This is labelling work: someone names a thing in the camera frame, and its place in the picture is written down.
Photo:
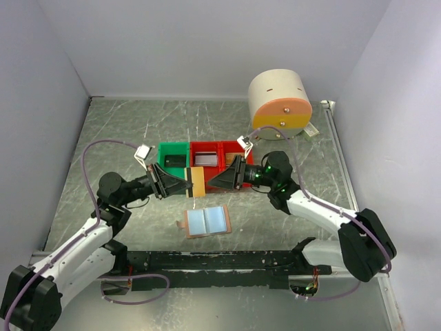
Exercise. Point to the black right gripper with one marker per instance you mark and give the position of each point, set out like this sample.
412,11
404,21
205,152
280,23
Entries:
233,176

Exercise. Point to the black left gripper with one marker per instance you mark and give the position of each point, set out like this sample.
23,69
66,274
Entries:
162,184

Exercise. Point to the white diamond print card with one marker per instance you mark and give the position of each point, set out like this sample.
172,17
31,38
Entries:
206,159

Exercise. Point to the green plastic bin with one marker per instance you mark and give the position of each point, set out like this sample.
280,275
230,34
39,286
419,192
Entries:
165,148

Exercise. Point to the brown leather card holder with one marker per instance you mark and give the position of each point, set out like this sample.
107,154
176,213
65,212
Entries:
205,222

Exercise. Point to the red plastic bin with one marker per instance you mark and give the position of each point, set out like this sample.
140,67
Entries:
207,146
233,146

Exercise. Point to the white round drawer cabinet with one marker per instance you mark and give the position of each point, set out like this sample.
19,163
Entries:
278,104

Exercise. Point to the orange striped card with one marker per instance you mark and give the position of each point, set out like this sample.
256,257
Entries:
195,175

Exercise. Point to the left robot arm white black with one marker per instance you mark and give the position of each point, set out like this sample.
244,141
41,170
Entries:
36,296

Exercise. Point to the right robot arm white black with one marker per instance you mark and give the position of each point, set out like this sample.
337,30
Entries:
364,248

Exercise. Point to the gold card in bin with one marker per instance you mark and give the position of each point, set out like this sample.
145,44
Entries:
229,158

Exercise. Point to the black card in green bin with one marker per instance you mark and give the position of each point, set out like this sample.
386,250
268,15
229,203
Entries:
175,161

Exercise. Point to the small white green box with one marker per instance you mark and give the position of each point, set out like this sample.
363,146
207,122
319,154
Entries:
310,131

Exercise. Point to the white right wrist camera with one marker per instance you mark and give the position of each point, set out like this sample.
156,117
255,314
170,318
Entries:
246,144

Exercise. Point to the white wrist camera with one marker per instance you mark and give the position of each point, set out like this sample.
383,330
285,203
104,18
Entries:
246,144
141,155

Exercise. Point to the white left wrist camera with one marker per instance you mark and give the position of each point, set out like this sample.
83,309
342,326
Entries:
141,155

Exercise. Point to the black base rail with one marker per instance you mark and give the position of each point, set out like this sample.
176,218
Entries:
267,268

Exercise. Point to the white corner bracket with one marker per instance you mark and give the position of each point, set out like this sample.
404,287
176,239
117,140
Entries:
328,104

